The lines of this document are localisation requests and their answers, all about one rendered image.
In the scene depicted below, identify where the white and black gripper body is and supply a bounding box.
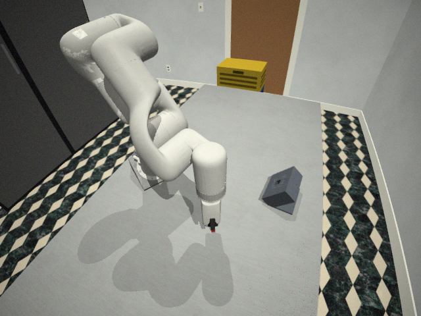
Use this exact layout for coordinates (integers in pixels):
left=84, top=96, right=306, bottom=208
left=197, top=195, right=224, bottom=225

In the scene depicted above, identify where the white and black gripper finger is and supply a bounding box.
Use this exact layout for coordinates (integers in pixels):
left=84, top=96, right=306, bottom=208
left=208, top=219, right=218, bottom=230

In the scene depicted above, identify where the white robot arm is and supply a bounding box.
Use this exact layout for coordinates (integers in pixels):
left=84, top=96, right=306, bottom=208
left=60, top=14, right=227, bottom=201

